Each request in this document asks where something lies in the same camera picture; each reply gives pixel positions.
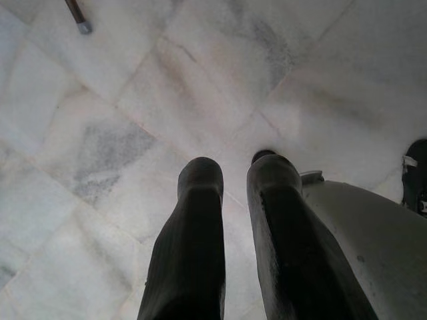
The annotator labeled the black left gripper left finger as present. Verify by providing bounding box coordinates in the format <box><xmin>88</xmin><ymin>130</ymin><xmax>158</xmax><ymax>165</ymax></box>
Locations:
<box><xmin>137</xmin><ymin>156</ymin><xmax>228</xmax><ymax>320</ymax></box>

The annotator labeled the brown chair leg grey cap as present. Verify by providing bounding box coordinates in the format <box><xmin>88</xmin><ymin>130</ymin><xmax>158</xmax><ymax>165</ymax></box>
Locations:
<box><xmin>64</xmin><ymin>0</ymin><xmax>93</xmax><ymax>35</ymax></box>

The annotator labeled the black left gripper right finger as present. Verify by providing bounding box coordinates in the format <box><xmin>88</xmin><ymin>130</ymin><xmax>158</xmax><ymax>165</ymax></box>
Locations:
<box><xmin>246</xmin><ymin>150</ymin><xmax>380</xmax><ymax>320</ymax></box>

